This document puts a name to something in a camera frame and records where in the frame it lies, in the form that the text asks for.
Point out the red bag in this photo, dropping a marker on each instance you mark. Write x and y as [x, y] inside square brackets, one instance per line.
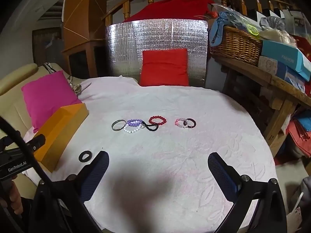
[300, 140]

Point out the wooden bench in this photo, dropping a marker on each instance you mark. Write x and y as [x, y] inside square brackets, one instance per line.
[255, 75]

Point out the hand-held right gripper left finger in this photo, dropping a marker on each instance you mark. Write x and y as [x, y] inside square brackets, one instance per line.
[97, 172]

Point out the silver insulation sheet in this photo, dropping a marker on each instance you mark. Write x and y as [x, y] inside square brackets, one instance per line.
[121, 48]

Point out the grey paper bag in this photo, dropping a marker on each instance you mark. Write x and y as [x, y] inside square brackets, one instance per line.
[294, 20]

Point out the beige plastic bag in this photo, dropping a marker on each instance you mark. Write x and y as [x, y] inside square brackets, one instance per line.
[274, 36]

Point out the silver bangle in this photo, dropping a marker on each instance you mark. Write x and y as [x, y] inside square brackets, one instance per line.
[113, 126]

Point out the red cloth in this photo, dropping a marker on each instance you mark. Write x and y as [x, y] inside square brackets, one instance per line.
[170, 7]

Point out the beige sofa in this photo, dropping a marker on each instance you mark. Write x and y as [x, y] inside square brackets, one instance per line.
[12, 80]

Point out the orange box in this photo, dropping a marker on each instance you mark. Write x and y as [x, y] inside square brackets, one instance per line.
[60, 131]

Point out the yellow-green glasses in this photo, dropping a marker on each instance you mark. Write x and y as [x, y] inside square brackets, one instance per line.
[252, 30]

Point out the white embossed blanket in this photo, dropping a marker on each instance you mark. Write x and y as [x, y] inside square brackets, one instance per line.
[170, 150]

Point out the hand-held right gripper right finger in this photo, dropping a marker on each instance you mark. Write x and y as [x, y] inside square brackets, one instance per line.
[222, 174]

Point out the wicker basket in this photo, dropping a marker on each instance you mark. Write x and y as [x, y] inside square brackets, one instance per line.
[235, 46]

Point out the teal cardboard box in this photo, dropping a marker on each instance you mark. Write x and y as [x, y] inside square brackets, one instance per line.
[284, 53]

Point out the person's left hand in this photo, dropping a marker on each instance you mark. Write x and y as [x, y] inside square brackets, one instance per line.
[14, 199]

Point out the grey patterned bag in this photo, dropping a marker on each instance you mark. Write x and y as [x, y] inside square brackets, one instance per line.
[75, 85]

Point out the red pillow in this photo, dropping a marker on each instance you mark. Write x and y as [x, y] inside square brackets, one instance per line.
[165, 68]

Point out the grey plastic bag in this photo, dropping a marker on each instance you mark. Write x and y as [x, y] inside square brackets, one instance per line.
[273, 23]

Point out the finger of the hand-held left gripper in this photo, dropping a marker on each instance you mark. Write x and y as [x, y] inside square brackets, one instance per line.
[36, 142]

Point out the blue and white box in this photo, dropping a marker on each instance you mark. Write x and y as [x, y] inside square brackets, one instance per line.
[289, 76]

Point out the dark woven cabinet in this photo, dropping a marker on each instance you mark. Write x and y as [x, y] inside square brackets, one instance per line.
[46, 46]

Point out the blue cloth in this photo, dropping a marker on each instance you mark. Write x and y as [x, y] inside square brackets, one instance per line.
[218, 26]

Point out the wooden cabinet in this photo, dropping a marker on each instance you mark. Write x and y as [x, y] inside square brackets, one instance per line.
[77, 9]

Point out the pink pillow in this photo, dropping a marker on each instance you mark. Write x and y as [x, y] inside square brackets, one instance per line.
[46, 94]

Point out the white patterned tissue box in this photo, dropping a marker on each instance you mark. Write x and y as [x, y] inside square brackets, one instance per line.
[267, 65]

